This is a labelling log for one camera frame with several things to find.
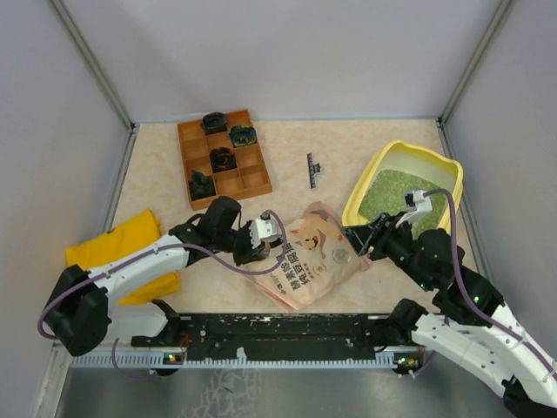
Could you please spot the yellow litter box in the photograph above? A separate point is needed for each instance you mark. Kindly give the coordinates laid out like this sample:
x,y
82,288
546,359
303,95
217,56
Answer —
x,y
413,159

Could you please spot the green cat litter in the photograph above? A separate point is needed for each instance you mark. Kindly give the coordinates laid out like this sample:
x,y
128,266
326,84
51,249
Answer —
x,y
386,194

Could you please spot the pink cat litter bag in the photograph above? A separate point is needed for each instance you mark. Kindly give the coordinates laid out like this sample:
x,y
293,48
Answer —
x,y
318,258

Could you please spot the black bag sealing clip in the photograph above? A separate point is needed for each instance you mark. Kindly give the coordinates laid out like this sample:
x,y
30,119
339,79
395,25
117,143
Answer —
x,y
314,170

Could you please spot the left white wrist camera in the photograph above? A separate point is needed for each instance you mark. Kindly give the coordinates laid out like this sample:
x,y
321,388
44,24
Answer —
x,y
264,229

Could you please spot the wooden compartment tray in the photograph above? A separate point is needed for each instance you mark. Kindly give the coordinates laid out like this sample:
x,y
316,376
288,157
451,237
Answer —
x,y
249,180

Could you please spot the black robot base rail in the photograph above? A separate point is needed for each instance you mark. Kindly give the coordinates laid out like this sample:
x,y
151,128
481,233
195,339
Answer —
x,y
286,337

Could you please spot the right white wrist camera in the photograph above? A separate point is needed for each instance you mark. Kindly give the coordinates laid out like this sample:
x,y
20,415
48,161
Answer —
x,y
418,205

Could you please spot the dark rolled item lower left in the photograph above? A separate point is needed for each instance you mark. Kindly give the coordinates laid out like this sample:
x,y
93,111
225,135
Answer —
x,y
201,186

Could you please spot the black rolled item top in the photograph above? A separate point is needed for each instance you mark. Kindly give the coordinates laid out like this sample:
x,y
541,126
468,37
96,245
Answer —
x,y
214,122

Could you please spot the black green rolled item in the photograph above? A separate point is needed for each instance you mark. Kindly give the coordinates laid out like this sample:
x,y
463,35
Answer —
x,y
243,135

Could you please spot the black orange rolled item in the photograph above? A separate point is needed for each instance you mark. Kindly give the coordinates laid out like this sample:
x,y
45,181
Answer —
x,y
222,159

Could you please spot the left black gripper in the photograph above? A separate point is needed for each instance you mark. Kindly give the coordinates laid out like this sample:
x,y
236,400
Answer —
x,y
249,254

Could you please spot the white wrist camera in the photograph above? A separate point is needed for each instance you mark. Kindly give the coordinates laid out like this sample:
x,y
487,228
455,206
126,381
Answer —
x,y
418,205
264,229

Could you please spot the yellow cloth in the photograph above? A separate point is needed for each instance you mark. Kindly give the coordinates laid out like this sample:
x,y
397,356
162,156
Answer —
x,y
130,236

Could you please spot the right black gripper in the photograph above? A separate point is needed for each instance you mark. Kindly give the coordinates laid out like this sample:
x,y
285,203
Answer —
x,y
378,232

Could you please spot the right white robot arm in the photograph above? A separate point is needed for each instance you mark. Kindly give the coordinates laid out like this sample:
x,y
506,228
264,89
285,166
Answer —
x,y
477,329

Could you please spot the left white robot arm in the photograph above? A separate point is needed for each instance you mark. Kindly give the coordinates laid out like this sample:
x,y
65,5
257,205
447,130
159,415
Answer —
x,y
83,310

